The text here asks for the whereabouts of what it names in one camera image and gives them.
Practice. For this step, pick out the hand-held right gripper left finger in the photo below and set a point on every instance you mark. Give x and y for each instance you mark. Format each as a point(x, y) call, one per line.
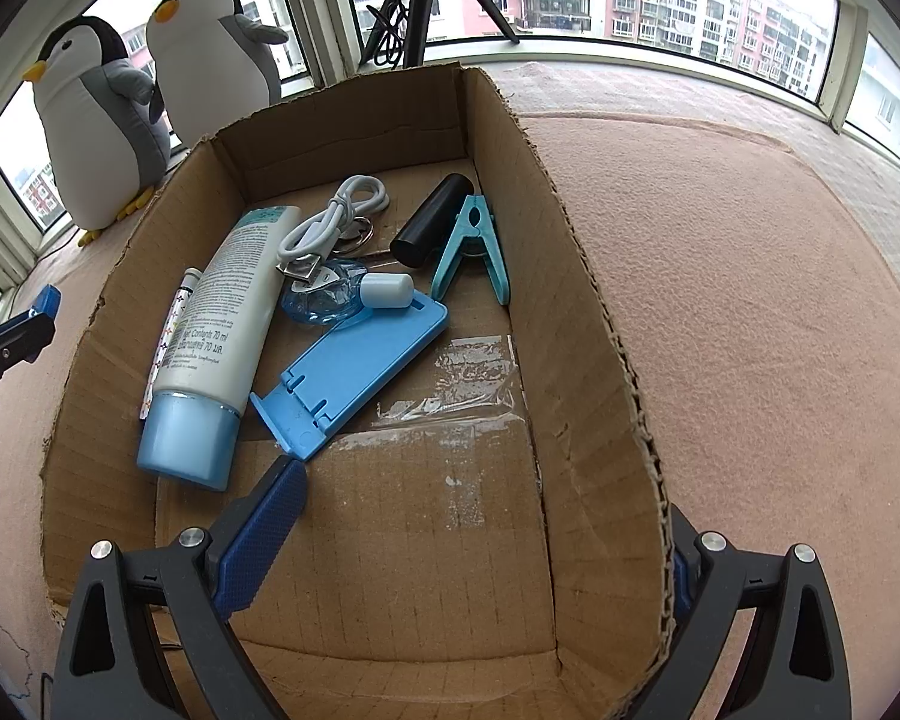
point(259, 532)

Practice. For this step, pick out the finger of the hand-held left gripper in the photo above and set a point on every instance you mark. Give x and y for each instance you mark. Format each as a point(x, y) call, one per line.
point(22, 330)

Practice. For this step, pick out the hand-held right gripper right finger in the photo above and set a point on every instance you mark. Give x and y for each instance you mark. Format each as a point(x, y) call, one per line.
point(709, 577)

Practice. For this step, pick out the patterned white lighter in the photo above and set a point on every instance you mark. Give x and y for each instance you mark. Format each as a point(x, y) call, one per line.
point(169, 337)

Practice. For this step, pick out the cardboard box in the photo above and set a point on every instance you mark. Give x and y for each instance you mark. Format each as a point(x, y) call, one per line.
point(420, 540)

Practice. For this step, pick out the blue folding phone stand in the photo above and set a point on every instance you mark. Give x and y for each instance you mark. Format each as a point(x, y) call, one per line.
point(360, 367)

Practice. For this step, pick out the white blue lotion tube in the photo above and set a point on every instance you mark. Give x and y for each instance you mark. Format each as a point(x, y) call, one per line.
point(217, 330)

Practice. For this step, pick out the blue eye drops bottle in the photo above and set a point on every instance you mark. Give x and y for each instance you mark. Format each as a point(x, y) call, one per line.
point(330, 300)

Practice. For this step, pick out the black cylinder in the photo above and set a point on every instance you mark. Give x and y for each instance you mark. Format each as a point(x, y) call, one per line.
point(427, 229)

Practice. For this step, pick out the teal clothespin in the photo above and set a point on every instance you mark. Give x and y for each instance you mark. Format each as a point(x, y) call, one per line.
point(469, 240)

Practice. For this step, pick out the pink blanket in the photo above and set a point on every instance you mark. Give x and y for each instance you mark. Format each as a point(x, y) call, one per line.
point(757, 390)

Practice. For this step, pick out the large penguin plush toy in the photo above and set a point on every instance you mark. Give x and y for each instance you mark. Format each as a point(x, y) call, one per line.
point(90, 135)

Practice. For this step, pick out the small penguin plush toy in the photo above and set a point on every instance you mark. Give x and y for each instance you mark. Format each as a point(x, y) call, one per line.
point(210, 67)

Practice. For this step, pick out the checkered cloth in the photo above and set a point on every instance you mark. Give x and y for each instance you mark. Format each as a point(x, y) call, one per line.
point(720, 90)

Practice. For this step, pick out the white window frame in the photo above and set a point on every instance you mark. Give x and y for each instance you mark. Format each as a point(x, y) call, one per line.
point(322, 15)

